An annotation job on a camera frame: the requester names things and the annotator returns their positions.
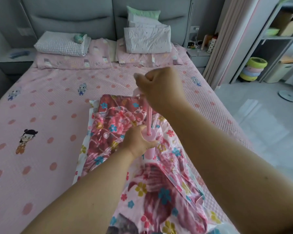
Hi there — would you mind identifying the lilac hand pump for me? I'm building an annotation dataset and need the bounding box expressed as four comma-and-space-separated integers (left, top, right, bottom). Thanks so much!
133, 89, 159, 160

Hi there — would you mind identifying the white pink curtain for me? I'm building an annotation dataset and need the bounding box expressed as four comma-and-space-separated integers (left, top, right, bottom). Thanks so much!
202, 0, 260, 90

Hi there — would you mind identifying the person's right forearm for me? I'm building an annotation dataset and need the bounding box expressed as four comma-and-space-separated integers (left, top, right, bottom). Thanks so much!
166, 98, 293, 234

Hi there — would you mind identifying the white bedside cabinet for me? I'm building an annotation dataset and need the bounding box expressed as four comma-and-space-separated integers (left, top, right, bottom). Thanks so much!
0, 48, 37, 76
186, 47, 211, 75

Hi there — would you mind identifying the person's left hand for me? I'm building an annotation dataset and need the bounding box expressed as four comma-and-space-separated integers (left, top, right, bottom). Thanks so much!
121, 124, 159, 159

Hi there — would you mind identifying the grey open shelf unit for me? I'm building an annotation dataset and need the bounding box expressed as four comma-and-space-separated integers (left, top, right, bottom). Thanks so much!
230, 0, 293, 84

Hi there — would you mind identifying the flower-print plastic storage bag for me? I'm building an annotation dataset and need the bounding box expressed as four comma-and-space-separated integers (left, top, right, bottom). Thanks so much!
72, 94, 235, 234

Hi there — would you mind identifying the yellow cardboard box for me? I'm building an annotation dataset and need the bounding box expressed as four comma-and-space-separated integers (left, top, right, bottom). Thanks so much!
279, 19, 293, 37

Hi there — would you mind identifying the red floral blanket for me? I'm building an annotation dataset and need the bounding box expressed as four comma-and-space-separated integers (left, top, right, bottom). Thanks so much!
80, 94, 208, 234

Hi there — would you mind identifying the grey upholstered headboard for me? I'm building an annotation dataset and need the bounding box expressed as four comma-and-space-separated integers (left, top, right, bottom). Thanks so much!
19, 0, 194, 46

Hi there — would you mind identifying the pale green pillow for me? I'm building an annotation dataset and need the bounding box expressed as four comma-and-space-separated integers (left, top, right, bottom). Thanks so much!
126, 6, 161, 20

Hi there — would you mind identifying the pastel striped round stool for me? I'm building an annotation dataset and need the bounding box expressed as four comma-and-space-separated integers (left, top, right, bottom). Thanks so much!
239, 57, 268, 82

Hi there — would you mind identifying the white black-dotted cylinder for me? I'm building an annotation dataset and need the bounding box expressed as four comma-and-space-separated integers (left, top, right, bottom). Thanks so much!
207, 37, 216, 53

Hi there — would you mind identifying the grey dotted quilt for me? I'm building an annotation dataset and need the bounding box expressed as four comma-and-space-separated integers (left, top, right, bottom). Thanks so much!
124, 13, 172, 54

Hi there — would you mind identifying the small teal plush toy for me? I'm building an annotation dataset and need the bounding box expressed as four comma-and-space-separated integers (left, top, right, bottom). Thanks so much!
74, 33, 87, 44

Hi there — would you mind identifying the white checked folded pillow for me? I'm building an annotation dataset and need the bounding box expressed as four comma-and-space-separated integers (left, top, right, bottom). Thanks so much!
34, 31, 91, 57

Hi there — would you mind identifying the white lidded bin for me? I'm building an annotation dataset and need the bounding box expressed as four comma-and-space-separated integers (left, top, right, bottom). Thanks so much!
264, 56, 293, 84

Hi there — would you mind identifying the person's left forearm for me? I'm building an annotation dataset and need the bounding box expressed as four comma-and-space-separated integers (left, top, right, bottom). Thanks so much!
22, 148, 135, 234

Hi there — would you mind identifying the round white floor disc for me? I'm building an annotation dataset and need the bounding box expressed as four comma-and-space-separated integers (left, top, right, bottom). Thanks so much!
278, 90, 293, 103

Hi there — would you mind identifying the person's right hand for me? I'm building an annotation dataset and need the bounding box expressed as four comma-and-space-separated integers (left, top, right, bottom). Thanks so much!
133, 67, 188, 112

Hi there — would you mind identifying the pink cartoon bed sheet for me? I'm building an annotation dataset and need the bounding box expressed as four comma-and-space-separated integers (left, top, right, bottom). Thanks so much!
0, 37, 253, 234

